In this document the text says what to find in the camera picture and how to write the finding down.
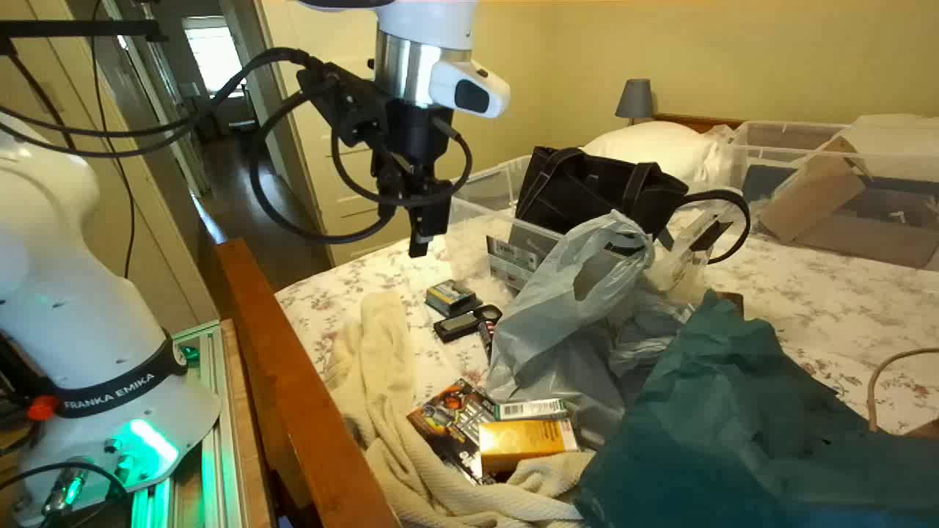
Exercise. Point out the yellow cardboard box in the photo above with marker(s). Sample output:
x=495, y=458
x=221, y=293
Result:
x=523, y=445

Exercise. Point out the brown cardboard box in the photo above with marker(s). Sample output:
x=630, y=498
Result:
x=811, y=202

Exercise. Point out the small black slim gadget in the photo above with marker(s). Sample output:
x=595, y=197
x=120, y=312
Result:
x=489, y=328

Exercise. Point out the brown wooden headboard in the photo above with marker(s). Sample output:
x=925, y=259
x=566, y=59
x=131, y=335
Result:
x=701, y=122

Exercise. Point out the small clear plastic bin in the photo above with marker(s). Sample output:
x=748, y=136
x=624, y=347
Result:
x=485, y=191

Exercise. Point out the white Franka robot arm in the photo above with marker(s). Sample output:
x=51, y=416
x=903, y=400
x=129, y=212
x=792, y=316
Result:
x=79, y=294

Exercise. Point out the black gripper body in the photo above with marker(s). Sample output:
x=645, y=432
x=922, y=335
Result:
x=413, y=149

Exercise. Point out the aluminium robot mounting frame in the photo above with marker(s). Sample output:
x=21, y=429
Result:
x=209, y=458

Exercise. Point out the floral sheet bed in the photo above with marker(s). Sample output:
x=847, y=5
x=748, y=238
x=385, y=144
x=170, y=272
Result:
x=833, y=304

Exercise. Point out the cream knitted towel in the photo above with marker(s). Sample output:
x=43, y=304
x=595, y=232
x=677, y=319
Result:
x=385, y=391

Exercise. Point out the cream panel door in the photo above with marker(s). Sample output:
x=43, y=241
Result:
x=305, y=166

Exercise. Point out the small black flat device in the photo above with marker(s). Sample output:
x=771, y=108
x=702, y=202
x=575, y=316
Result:
x=456, y=328

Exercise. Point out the bright hallway window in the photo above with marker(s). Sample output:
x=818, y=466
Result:
x=215, y=53

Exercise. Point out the large clear plastic bin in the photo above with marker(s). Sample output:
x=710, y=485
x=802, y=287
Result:
x=781, y=143

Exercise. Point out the black green battery pack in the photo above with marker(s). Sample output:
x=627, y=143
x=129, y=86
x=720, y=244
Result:
x=453, y=297

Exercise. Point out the teal cloth bag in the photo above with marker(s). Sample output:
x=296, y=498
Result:
x=743, y=429

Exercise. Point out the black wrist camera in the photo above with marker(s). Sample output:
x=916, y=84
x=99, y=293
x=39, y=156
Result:
x=341, y=105

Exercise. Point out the black metal stand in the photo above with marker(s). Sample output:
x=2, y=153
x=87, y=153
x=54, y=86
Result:
x=79, y=31

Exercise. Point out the black shopping tote bag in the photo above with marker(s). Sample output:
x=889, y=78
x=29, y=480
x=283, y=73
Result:
x=589, y=191

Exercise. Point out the grey plastic bag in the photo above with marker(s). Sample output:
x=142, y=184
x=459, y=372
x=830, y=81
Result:
x=569, y=312

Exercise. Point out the small white green box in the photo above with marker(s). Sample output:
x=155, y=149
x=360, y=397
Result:
x=532, y=408

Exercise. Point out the white pillow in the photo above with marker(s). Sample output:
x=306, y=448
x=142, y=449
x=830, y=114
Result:
x=655, y=150

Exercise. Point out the brown wooden footboard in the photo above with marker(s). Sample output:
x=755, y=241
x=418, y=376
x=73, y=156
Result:
x=296, y=420

